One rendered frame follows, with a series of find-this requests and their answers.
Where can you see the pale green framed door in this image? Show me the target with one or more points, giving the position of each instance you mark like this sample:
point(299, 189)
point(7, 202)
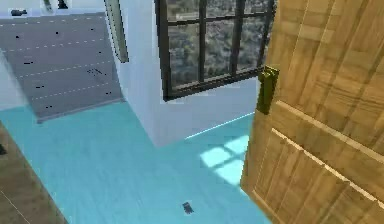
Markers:
point(117, 30)

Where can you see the small dark grey object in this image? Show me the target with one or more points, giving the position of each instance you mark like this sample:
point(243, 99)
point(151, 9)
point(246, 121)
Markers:
point(188, 208)

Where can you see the black framed window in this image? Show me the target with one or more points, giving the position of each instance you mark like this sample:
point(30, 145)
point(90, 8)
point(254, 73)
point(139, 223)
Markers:
point(202, 50)

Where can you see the light wooden room door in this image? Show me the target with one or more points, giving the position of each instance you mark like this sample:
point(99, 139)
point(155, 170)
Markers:
point(320, 126)

